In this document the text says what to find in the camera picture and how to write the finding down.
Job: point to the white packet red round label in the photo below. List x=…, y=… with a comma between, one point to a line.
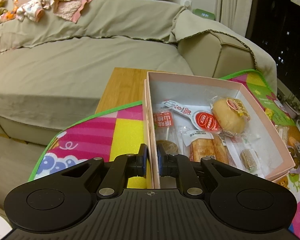
x=205, y=120

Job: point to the small clear snack packet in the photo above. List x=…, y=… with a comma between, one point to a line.
x=250, y=157

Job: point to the white plant pot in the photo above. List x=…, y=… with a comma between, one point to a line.
x=292, y=108

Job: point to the beige sofa cover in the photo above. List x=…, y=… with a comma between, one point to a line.
x=115, y=17

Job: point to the red hawthorn stick packet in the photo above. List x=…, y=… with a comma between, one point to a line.
x=162, y=122

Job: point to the pink cardboard box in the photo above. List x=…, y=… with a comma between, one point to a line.
x=190, y=87

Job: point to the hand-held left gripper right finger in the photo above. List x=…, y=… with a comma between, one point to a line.
x=161, y=160

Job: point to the cream curtain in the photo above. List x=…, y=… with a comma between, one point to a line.
x=235, y=5

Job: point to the pink quilted garment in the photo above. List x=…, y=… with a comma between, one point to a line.
x=67, y=7

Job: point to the beige fringed armrest throw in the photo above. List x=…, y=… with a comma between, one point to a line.
x=235, y=32

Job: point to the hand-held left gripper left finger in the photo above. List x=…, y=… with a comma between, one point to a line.
x=143, y=160

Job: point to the white wall socket charger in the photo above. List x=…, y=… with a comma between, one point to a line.
x=186, y=3

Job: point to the white patterned baby garment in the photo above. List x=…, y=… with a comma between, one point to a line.
x=31, y=10

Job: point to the round yellow cake packet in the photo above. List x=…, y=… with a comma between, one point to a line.
x=227, y=117

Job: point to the bread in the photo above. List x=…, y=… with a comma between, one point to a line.
x=202, y=150

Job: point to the colourful cartoon play mat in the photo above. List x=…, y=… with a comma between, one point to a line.
x=90, y=135

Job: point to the wooden table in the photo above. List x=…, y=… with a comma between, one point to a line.
x=120, y=90

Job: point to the green digital clock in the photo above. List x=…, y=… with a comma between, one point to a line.
x=203, y=14

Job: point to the dark balcony window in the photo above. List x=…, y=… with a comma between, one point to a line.
x=277, y=42

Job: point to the beige sofa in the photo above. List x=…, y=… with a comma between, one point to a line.
x=202, y=52

